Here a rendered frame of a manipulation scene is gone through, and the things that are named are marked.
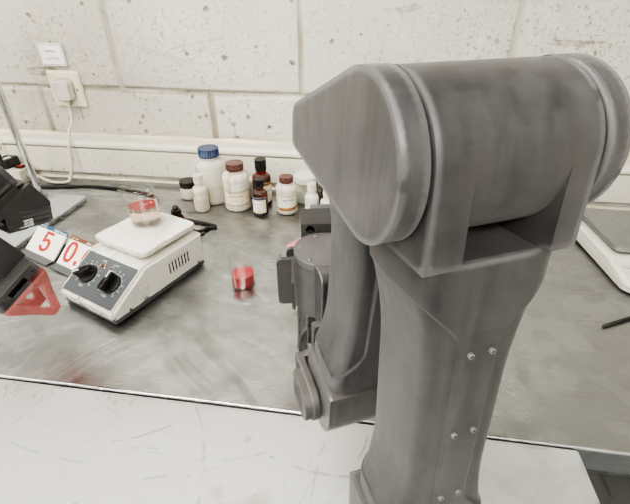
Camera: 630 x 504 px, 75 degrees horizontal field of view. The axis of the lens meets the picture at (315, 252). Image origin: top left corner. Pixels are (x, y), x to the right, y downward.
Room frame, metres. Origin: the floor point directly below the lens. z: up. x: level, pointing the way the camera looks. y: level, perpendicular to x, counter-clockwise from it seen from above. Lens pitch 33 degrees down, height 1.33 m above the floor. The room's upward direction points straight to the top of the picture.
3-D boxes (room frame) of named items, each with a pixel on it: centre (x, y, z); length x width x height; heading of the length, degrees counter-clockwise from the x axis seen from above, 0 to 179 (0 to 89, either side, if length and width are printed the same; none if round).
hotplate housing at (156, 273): (0.58, 0.30, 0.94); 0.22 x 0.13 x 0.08; 151
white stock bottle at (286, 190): (0.84, 0.06, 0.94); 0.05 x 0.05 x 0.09
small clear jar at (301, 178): (0.90, 0.02, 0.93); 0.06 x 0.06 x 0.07
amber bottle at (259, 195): (0.83, 0.12, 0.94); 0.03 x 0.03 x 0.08
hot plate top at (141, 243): (0.61, 0.29, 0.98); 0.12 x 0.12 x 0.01; 60
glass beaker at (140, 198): (0.63, 0.30, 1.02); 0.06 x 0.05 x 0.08; 126
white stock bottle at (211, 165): (0.91, 0.24, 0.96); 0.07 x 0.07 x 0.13
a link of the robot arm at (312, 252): (0.27, -0.02, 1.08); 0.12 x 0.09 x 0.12; 18
